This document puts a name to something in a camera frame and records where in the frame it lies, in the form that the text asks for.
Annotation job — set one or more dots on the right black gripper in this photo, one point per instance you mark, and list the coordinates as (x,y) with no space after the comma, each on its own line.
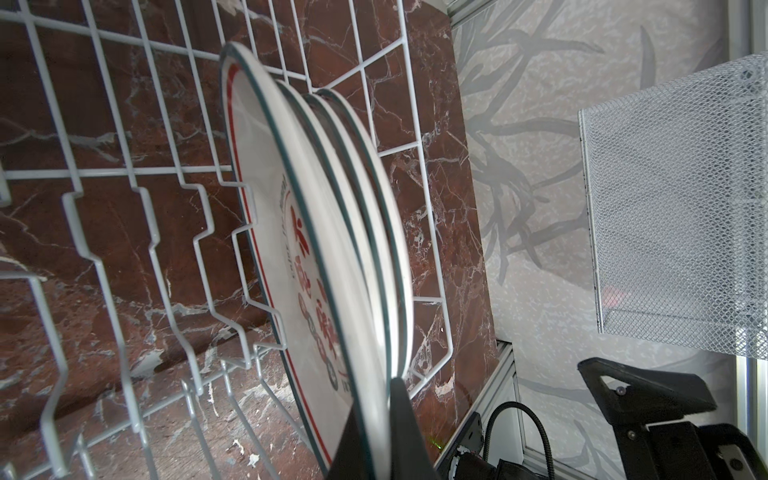
(628,395)

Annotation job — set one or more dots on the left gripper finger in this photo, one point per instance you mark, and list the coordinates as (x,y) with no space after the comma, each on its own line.
(409,458)

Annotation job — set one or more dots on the white round plate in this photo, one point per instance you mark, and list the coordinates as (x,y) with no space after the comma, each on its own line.
(353,193)
(387,205)
(306,265)
(369,210)

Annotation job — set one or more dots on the pink object in basket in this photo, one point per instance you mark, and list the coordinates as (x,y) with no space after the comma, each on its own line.
(612,297)

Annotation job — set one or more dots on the aluminium mounting rail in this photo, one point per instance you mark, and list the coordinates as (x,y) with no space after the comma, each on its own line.
(501,387)

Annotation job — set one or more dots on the white mesh wall basket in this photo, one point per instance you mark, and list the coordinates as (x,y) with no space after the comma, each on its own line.
(676,194)

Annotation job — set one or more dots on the white wire dish rack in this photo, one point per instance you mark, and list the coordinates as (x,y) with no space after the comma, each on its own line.
(138,89)

